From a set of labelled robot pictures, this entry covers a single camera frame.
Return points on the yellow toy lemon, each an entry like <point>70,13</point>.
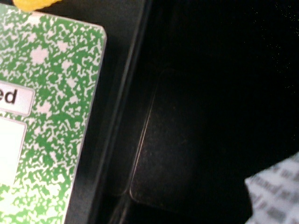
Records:
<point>31,5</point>

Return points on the green marbled notebook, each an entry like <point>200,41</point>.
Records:
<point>49,70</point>

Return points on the black square bin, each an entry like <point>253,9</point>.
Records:
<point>213,99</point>

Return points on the paper ball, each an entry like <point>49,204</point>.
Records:
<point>274,193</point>

